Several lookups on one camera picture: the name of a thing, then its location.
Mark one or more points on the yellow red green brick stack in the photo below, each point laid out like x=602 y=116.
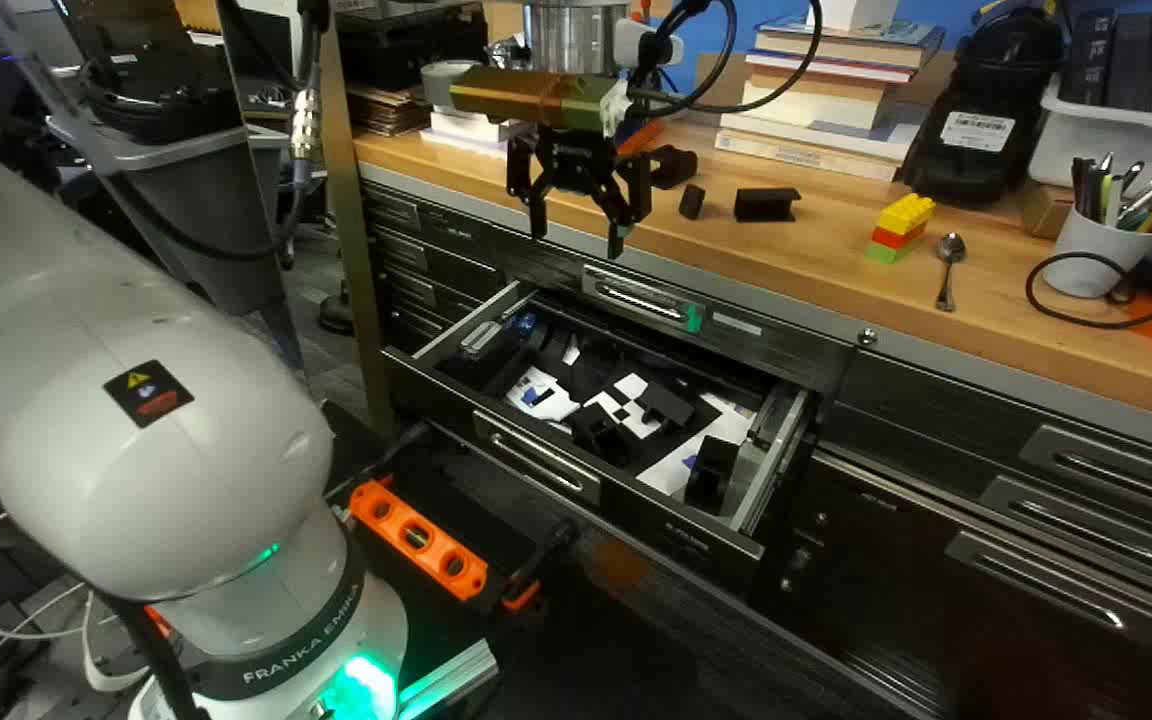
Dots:
x=901 y=227

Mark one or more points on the black lower drawer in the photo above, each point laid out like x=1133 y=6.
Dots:
x=503 y=525

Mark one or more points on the metal spoon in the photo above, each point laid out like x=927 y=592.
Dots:
x=950 y=245

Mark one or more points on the crumpled silver foil bag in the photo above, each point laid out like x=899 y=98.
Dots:
x=506 y=53

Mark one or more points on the silver pen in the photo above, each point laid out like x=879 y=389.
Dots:
x=1143 y=203

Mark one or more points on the black plastic block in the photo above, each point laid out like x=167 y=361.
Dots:
x=692 y=203

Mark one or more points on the small black box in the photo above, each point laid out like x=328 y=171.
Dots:
x=714 y=475

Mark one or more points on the green pen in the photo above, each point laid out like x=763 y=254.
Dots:
x=1108 y=196

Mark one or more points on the blue wall board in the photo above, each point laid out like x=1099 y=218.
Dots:
x=763 y=16

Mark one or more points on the black marker pen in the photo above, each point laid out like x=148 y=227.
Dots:
x=1081 y=186

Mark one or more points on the white plastic bin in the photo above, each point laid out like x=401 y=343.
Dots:
x=1122 y=141

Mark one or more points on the black device with white label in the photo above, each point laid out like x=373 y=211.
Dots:
x=991 y=80

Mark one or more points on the small blue item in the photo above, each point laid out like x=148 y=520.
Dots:
x=526 y=325

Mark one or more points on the white paper sheet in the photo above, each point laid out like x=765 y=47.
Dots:
x=733 y=427

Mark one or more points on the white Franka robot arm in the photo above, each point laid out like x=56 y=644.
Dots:
x=136 y=441

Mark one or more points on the brown wooden post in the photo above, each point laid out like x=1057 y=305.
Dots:
x=348 y=241

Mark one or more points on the metal drawer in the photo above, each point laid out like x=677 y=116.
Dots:
x=629 y=513

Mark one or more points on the stack of dark folders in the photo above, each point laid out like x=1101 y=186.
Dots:
x=389 y=109

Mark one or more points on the black white checkered tag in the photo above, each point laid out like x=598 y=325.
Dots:
x=629 y=394

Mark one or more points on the white blue small box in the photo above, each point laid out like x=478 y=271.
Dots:
x=543 y=399

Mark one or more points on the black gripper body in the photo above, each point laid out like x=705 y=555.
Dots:
x=577 y=159

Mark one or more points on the stack of books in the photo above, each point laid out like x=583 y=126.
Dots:
x=859 y=93

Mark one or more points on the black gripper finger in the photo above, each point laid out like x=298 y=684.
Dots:
x=535 y=186
x=626 y=203

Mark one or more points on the orange spirit level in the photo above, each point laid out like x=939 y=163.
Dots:
x=418 y=535

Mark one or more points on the white pen cup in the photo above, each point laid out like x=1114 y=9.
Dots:
x=1089 y=263

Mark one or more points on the black bracket block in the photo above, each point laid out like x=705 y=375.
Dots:
x=763 y=205

